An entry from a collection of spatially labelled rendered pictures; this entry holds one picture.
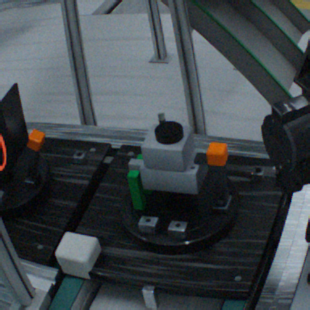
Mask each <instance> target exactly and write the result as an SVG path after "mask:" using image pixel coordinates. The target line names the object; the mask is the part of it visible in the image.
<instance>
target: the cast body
mask: <svg viewBox="0 0 310 310"><path fill-rule="evenodd" d="M141 152H142V157H143V160H141V159H133V158H132V159H131V161H129V163H128V168H129V170H138V171H140V176H141V181H142V186H143V188H144V189H148V190H155V191H169V192H176V193H183V194H192V195H198V194H199V190H200V188H201V186H202V184H203V180H204V179H205V176H206V174H207V171H208V168H207V165H200V164H195V163H194V159H195V155H196V153H206V150H204V149H196V148H195V138H194V132H193V128H192V127H187V126H186V125H181V124H180V123H178V122H175V121H165V122H162V123H160V124H156V123H155V124H153V126H152V127H151V128H150V131H149V134H148V135H147V136H146V137H145V140H144V141H143V143H142V145H141Z"/></svg>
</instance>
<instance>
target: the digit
mask: <svg viewBox="0 0 310 310"><path fill-rule="evenodd" d="M14 160H15V156H14V154H13V151H12V147H11V144H10V138H9V136H8V131H7V130H6V121H5V119H4V114H3V110H1V111H0V184H1V182H2V180H3V179H4V177H5V176H6V173H7V171H8V170H9V168H10V166H11V165H12V162H13V161H14Z"/></svg>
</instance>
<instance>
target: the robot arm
mask: <svg viewBox="0 0 310 310"><path fill-rule="evenodd" d="M293 81H294V83H295V84H297V86H299V87H300V88H301V89H302V90H301V91H302V94H301V95H298V96H296V97H293V98H291V99H288V100H285V101H282V100H281V101H279V102H277V103H273V104H272V106H271V110H272V113H270V114H269V115H267V116H266V117H265V118H264V119H263V125H262V126H261V132H262V139H263V143H264V145H265V147H266V151H267V154H268V156H269V158H270V159H271V162H272V163H273V164H274V167H275V169H276V172H275V175H276V178H277V179H276V183H275V185H276V186H277V187H280V189H281V191H282V192H283V193H284V194H286V195H289V194H291V193H294V192H298V191H302V189H303V186H304V185H307V184H309V183H310V36H309V40H308V44H307V47H306V49H305V52H304V55H303V57H302V60H301V62H300V65H299V68H298V70H297V71H296V74H295V77H294V79H293ZM305 240H306V242H307V243H308V242H310V214H309V218H308V225H307V228H306V231H305Z"/></svg>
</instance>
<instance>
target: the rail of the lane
mask: <svg viewBox="0 0 310 310"><path fill-rule="evenodd" d="M309 214H310V183H309V184H307V185H304V186H303V189H302V191H298V192H294V194H293V197H292V201H291V206H290V209H289V212H288V207H283V209H282V211H281V214H280V216H279V220H278V223H277V226H276V229H275V232H274V237H273V240H272V249H277V251H276V254H275V257H274V261H273V262H272V265H271V268H270V273H269V274H268V276H267V279H266V284H265V285H264V287H263V290H262V294H261V296H260V297H259V300H258V304H257V306H256V308H255V309H254V310H289V307H290V306H291V302H292V299H293V297H294V294H295V290H296V288H297V284H298V282H299V280H300V274H301V272H302V270H303V266H304V262H305V259H306V256H307V252H308V248H309V245H310V242H308V243H307V242H306V240H305V231H306V228H307V225H308V218H309Z"/></svg>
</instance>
